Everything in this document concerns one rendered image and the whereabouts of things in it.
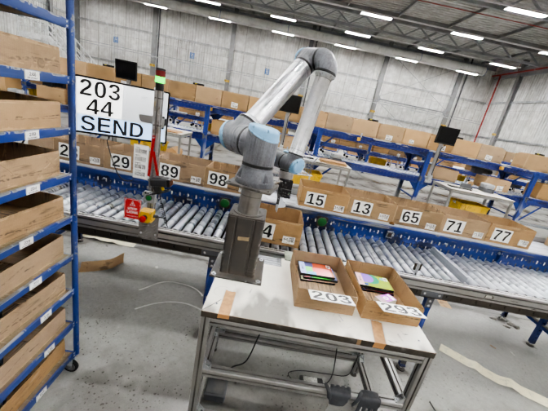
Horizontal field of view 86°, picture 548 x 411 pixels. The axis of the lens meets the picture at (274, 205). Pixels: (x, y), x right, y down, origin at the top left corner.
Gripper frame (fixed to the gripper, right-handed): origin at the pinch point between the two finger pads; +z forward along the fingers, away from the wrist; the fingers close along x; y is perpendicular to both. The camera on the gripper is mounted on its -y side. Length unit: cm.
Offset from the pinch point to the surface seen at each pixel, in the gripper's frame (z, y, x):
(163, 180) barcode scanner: -8, -66, -17
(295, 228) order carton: 10.3, 15.1, 0.0
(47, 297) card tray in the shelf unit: 47, -97, -60
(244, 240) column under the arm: 7.8, -14.1, -46.5
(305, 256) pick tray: 19.2, 21.1, -22.6
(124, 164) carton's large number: -1, -121, 50
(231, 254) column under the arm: 17, -19, -45
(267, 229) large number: 14.4, -2.3, 0.3
